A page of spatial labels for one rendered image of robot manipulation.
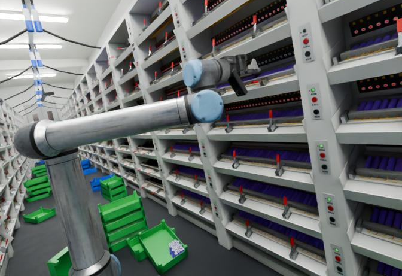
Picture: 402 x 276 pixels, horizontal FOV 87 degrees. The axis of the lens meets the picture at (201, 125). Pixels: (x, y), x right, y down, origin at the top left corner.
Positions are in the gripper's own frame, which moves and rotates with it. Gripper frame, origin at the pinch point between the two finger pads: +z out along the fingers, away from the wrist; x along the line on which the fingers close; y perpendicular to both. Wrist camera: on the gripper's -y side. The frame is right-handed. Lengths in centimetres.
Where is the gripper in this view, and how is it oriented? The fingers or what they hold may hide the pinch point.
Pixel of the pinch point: (255, 72)
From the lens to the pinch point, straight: 101.3
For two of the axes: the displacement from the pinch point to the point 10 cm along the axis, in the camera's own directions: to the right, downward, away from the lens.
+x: -6.0, 0.4, 8.0
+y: -2.0, -9.8, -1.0
